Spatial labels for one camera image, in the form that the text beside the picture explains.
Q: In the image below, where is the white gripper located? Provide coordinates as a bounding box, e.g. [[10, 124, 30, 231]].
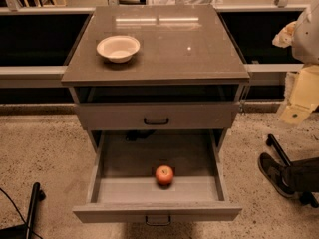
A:
[[272, 21, 319, 125]]

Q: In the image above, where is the red apple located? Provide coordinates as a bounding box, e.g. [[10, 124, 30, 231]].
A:
[[156, 165, 173, 185]]

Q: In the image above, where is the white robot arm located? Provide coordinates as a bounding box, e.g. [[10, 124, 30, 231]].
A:
[[272, 0, 319, 125]]

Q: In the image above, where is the closed grey upper drawer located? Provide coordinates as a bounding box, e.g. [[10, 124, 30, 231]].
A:
[[75, 103, 239, 130]]

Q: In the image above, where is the grey drawer cabinet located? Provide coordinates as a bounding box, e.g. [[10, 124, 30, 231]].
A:
[[62, 5, 249, 146]]

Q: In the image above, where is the open grey middle drawer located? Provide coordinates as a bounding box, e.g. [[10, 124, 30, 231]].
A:
[[73, 130, 241, 223]]

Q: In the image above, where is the dark trouser leg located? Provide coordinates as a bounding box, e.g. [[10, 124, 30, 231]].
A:
[[282, 157, 319, 192]]

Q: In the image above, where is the white paper bowl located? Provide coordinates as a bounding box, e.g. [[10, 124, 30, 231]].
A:
[[96, 36, 141, 64]]

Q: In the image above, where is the grey metal railing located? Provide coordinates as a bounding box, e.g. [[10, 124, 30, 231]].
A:
[[0, 0, 319, 89]]

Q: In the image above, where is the black chair base left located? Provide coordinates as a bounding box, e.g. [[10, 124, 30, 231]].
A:
[[0, 182, 46, 239]]

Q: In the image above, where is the black upper drawer handle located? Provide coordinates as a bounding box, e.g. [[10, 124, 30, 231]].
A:
[[144, 118, 169, 125]]

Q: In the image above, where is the black drawer handle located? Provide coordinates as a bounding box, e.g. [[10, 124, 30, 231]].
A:
[[145, 216, 171, 226], [144, 118, 169, 125]]

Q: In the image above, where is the black lower drawer handle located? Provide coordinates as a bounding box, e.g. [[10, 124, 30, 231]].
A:
[[145, 216, 171, 226]]

